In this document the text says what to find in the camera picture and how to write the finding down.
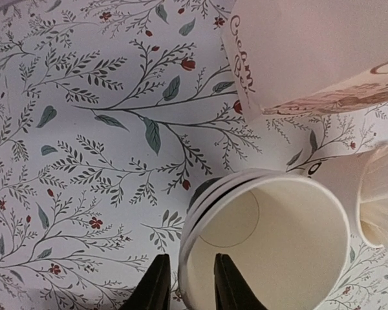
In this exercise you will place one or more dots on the black white paper coffee cup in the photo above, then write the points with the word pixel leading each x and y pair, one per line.
pixel 287 234

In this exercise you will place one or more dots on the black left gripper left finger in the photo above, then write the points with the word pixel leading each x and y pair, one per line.
pixel 153 290

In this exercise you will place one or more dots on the white paper takeout bag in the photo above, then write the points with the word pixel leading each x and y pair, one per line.
pixel 292 58

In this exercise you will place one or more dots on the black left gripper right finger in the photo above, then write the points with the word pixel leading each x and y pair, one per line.
pixel 231 289

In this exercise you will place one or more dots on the white cup holding straws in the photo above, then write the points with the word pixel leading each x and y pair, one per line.
pixel 373 195

